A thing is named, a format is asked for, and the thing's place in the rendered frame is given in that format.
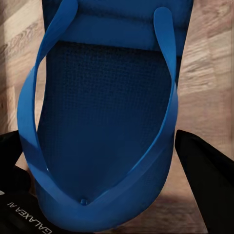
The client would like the sandal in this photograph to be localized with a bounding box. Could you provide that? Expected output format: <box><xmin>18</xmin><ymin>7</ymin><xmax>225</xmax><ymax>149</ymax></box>
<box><xmin>17</xmin><ymin>0</ymin><xmax>194</xmax><ymax>233</ymax></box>

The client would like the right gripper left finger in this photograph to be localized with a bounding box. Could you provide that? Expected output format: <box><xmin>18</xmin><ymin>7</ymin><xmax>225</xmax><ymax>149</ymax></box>
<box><xmin>0</xmin><ymin>130</ymin><xmax>23</xmax><ymax>188</ymax></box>

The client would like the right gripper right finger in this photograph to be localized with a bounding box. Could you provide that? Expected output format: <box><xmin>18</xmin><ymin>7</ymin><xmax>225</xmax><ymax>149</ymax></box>
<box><xmin>174</xmin><ymin>130</ymin><xmax>234</xmax><ymax>234</ymax></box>

